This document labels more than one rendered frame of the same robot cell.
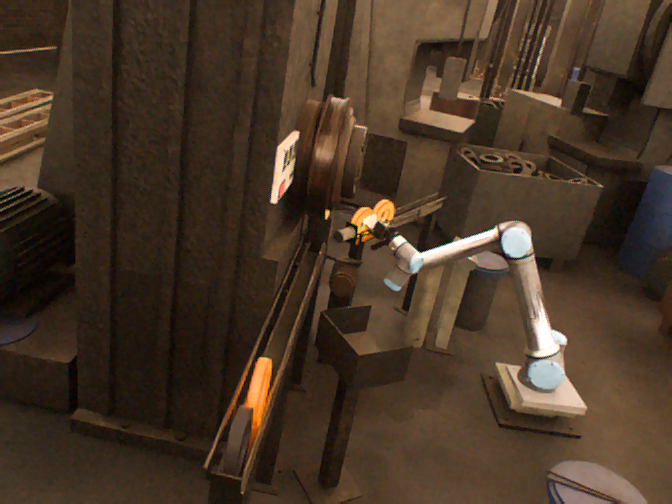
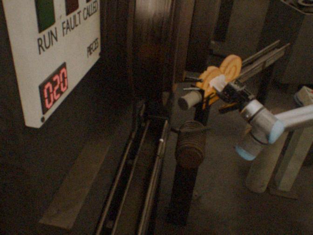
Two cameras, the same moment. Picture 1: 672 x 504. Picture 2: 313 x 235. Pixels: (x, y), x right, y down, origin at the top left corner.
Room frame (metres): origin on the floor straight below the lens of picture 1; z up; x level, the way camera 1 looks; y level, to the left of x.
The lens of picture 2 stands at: (1.36, 0.04, 1.31)
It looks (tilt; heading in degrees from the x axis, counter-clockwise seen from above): 34 degrees down; 3
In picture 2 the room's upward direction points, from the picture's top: 6 degrees clockwise
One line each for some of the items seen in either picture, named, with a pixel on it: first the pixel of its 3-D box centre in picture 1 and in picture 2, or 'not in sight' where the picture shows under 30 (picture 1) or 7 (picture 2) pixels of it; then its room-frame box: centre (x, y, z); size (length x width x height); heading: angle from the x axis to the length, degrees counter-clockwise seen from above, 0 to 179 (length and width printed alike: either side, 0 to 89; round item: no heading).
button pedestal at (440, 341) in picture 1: (453, 297); (298, 146); (2.78, -0.68, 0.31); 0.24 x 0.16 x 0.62; 177
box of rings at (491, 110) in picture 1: (485, 128); not in sight; (8.06, -1.74, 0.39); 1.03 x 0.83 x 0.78; 77
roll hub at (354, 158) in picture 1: (354, 163); (205, 15); (2.13, -0.01, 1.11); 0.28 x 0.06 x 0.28; 177
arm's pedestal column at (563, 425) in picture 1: (529, 398); not in sight; (2.36, -1.09, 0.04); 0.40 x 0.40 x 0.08; 3
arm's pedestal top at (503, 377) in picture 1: (533, 389); not in sight; (2.36, -1.09, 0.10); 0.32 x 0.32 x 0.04; 3
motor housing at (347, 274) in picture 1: (337, 312); (184, 176); (2.46, -0.06, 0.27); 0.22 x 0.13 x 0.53; 177
